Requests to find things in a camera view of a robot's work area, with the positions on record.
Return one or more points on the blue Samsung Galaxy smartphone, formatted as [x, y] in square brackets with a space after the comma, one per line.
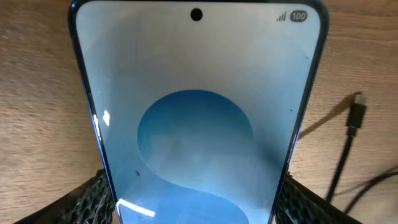
[197, 105]

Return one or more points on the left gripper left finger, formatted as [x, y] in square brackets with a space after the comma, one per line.
[90, 203]

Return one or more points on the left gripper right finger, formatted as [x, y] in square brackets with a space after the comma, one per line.
[299, 205]

